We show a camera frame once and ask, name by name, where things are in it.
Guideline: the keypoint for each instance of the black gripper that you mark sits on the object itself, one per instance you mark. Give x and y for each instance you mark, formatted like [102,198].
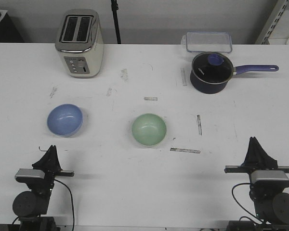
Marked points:
[256,154]
[46,183]

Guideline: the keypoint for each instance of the blue bowl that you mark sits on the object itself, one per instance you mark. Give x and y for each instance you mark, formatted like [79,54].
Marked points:
[65,120]

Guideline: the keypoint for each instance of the green bowl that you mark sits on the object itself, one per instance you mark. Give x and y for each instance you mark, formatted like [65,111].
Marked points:
[149,129]

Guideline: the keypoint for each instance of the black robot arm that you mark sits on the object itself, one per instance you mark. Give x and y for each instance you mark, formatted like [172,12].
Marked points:
[271,205]
[31,206]

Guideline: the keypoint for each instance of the dark blue saucepan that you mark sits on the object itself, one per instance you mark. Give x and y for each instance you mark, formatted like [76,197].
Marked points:
[208,88]

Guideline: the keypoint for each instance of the glass pot lid blue knob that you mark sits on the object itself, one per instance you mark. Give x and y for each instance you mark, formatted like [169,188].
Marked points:
[212,67]

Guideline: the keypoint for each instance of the clear plastic food container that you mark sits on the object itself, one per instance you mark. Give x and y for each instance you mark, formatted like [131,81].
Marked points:
[196,41]

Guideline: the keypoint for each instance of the silver two-slot toaster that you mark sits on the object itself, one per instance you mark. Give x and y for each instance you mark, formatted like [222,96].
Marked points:
[79,43]

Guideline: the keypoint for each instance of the white slotted shelving rack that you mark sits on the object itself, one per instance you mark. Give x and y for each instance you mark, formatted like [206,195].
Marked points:
[276,28]

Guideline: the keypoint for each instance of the black tripod pole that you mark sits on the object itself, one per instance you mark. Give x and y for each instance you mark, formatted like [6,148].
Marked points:
[114,8]

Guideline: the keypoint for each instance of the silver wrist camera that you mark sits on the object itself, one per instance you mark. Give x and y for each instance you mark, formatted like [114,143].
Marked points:
[274,177]
[25,175]

